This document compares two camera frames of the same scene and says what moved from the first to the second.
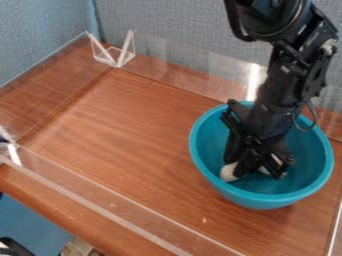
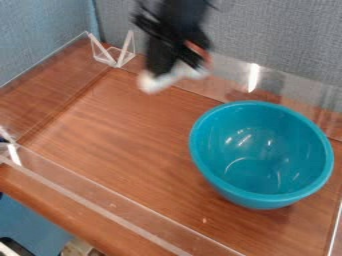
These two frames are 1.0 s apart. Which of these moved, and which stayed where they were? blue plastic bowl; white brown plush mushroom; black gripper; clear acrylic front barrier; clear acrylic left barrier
Moved: white brown plush mushroom; black gripper
Stayed: clear acrylic front barrier; blue plastic bowl; clear acrylic left barrier
